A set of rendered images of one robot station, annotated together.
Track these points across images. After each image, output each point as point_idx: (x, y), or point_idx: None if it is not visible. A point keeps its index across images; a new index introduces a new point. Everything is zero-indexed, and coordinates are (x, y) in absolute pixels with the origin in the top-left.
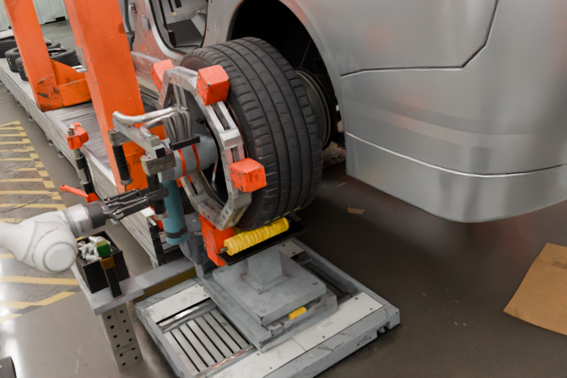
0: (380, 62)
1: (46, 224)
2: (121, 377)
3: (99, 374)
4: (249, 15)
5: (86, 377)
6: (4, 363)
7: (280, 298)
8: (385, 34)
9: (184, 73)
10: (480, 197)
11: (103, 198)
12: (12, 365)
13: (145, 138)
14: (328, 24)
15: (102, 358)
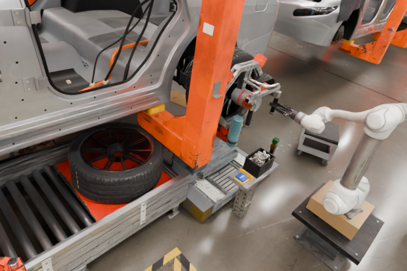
0: (255, 37)
1: (323, 107)
2: (250, 210)
3: (251, 219)
4: None
5: (254, 224)
6: (297, 210)
7: (223, 141)
8: (258, 28)
9: (241, 65)
10: None
11: (286, 113)
12: (297, 207)
13: (271, 88)
14: (243, 30)
15: (241, 222)
